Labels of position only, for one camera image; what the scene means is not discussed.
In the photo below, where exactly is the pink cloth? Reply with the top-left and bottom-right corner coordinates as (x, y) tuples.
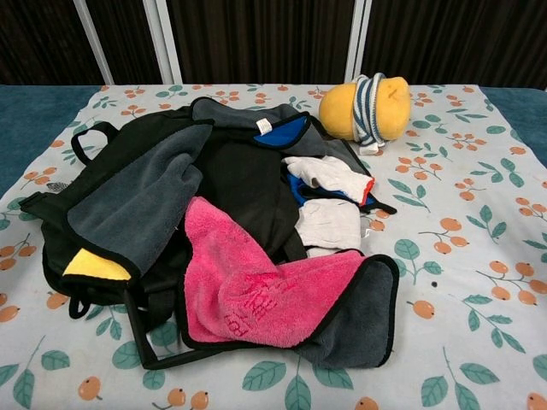
(177, 195), (401, 360)

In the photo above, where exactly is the grey fleece cloth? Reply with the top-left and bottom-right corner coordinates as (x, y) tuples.
(62, 138), (204, 283)

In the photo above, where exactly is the white cloth glove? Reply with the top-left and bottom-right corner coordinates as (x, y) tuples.
(296, 200), (365, 260)

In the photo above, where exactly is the white cloth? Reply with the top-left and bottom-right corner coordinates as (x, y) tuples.
(282, 155), (376, 208)

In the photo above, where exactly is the yellow plush toy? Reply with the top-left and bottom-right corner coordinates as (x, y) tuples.
(319, 75), (412, 141)

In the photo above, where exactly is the blue white striped sock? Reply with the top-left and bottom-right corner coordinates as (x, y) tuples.
(350, 72), (388, 157)

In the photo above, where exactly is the floral print table cloth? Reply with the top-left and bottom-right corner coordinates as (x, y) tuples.
(0, 83), (547, 410)

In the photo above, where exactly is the black strapped apron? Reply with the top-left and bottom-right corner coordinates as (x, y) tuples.
(19, 105), (309, 371)

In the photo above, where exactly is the wide white partition post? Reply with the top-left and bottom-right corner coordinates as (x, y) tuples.
(142, 0), (184, 85)

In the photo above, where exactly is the thin white partition post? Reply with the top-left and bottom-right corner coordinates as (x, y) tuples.
(71, 0), (115, 85)

